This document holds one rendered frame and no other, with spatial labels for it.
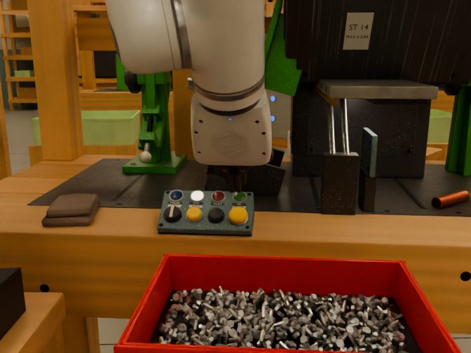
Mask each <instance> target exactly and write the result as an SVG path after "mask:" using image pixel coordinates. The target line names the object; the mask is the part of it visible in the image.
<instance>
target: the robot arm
mask: <svg viewBox="0 0 471 353"><path fill-rule="evenodd" d="M105 4H106V7H107V15H108V18H109V26H110V30H111V33H112V37H113V40H114V45H115V49H116V52H117V55H118V59H119V60H120V61H121V64H122V65H123V66H124V67H125V68H126V69H127V70H128V71H129V72H131V73H133V74H157V73H162V72H167V71H174V70H179V69H190V71H191V78H188V81H187V86H188V89H189V90H193V91H194V93H193V97H192V100H191V138H192V147H193V156H194V158H195V160H196V161H197V162H199V163H202V164H205V165H215V166H217V167H218V168H219V169H220V170H221V173H222V174H224V180H225V184H229V189H230V193H233V192H235V190H236V192H237V193H241V186H242V185H246V173H247V170H248V169H249V168H251V167H253V166H254V165H264V164H266V163H268V162H269V161H272V160H273V149H272V136H271V135H272V130H271V112H270V107H269V103H268V98H267V94H266V90H265V27H264V0H105Z"/></svg>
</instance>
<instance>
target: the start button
mask: <svg viewBox="0 0 471 353"><path fill-rule="evenodd" d="M229 219H230V220H231V222H233V223H243V222H245V221H246V219H247V211H246V210H245V209H243V208H242V207H234V208H233V209H232V210H231V211H230V212H229Z"/></svg>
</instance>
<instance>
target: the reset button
mask: <svg viewBox="0 0 471 353"><path fill-rule="evenodd" d="M186 216H187V219H188V220H190V221H197V220H199V219H200V218H201V216H202V213H201V210H200V209H199V208H197V207H191V208H189V209H188V211H187V212H186Z"/></svg>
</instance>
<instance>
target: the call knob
mask: <svg viewBox="0 0 471 353"><path fill-rule="evenodd" d="M180 215H181V212H180V210H179V208H178V207H176V206H170V207H168V208H166V210H165V211H164V216H165V218H166V219H167V220H168V221H175V220H177V219H178V218H179V217H180Z"/></svg>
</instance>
